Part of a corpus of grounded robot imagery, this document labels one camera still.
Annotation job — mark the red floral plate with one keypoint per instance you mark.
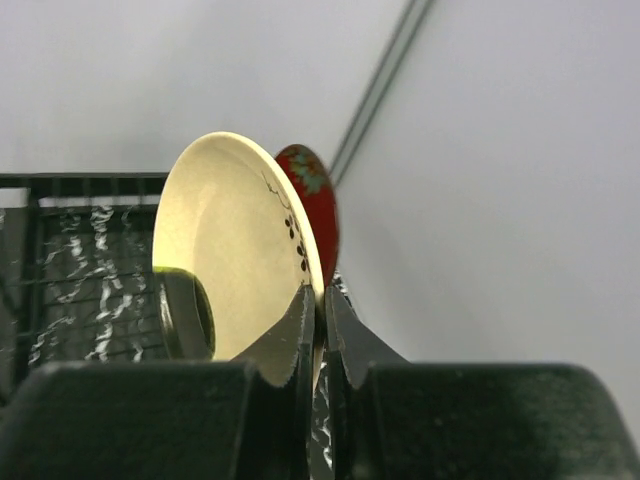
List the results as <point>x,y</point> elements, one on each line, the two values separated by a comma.
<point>311,181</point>

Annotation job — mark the black wire dish rack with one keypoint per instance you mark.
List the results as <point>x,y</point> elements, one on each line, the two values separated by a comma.
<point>77,282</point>

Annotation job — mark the cream plate with black sprig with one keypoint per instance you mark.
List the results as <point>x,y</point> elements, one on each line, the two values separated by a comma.
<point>234,257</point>

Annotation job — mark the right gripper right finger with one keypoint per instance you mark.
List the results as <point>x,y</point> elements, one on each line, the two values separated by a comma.
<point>393,419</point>

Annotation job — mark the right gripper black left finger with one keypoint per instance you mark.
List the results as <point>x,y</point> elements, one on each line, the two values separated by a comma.
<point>163,419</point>

